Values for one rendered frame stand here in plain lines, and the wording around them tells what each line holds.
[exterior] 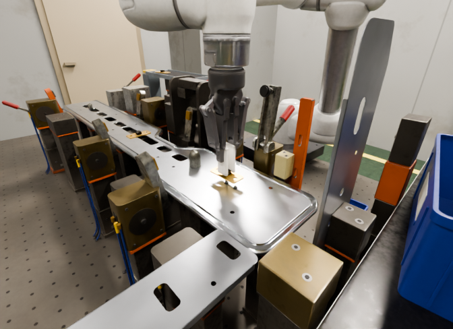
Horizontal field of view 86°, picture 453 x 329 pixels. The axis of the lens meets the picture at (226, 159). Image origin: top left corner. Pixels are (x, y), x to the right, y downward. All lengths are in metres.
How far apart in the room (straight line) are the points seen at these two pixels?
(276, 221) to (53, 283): 0.66
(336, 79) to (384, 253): 0.78
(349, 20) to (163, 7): 0.64
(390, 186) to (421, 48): 3.10
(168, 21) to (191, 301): 0.48
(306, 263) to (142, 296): 0.23
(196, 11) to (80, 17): 3.36
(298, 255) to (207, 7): 0.41
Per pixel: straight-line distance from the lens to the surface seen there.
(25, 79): 3.79
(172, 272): 0.42
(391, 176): 0.55
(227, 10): 0.46
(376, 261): 0.44
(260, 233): 0.47
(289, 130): 1.30
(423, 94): 3.60
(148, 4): 0.55
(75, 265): 0.93
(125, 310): 0.40
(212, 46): 0.48
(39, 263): 1.00
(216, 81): 0.49
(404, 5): 3.68
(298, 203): 0.56
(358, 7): 0.97
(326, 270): 0.36
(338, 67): 1.09
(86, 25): 3.82
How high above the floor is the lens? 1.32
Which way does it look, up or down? 26 degrees down
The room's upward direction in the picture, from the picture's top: straight up
